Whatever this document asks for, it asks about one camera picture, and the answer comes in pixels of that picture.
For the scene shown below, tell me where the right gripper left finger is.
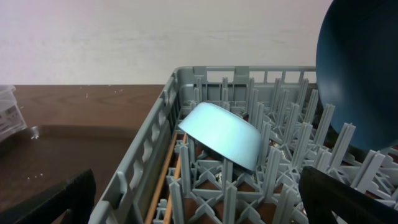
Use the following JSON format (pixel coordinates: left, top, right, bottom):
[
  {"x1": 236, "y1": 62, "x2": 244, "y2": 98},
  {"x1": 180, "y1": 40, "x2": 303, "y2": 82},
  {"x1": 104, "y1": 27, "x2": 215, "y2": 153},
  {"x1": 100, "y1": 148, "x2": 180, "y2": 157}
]
[{"x1": 1, "y1": 169, "x2": 96, "y2": 223}]

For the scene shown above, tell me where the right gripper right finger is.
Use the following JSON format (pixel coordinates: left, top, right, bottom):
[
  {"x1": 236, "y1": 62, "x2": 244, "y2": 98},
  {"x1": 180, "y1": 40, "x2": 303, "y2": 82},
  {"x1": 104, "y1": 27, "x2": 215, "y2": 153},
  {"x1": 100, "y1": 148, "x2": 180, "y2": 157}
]
[{"x1": 298, "y1": 166, "x2": 397, "y2": 224}]

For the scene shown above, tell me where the light blue rice bowl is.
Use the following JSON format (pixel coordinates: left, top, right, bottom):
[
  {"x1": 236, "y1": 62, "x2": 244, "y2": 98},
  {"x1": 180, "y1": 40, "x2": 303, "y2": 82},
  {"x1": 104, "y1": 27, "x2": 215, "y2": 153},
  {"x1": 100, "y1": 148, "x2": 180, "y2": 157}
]
[{"x1": 178, "y1": 102, "x2": 262, "y2": 171}]

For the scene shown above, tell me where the dark blue plate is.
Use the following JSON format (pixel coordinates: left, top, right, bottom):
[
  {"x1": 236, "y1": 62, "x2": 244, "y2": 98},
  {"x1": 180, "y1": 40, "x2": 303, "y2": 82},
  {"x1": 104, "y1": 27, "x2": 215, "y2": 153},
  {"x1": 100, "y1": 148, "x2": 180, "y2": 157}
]
[{"x1": 316, "y1": 0, "x2": 397, "y2": 151}]

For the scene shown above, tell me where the grey dishwasher rack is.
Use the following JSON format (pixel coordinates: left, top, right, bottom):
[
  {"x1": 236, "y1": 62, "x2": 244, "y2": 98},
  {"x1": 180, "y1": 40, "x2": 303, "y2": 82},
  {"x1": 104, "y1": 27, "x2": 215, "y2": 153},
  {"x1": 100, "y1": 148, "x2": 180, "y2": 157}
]
[{"x1": 90, "y1": 66, "x2": 397, "y2": 223}]

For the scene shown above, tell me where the brown serving tray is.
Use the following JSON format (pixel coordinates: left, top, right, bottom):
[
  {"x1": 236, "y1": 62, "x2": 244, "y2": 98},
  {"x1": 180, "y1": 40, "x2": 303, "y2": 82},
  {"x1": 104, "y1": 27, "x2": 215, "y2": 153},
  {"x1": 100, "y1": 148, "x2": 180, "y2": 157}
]
[{"x1": 1, "y1": 125, "x2": 137, "y2": 211}]

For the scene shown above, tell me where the clear plastic bin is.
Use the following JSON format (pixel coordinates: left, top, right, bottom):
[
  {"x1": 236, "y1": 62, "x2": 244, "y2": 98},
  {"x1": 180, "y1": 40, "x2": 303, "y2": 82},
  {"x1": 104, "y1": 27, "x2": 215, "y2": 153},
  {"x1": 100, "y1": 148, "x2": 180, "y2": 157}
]
[{"x1": 1, "y1": 85, "x2": 27, "y2": 141}]

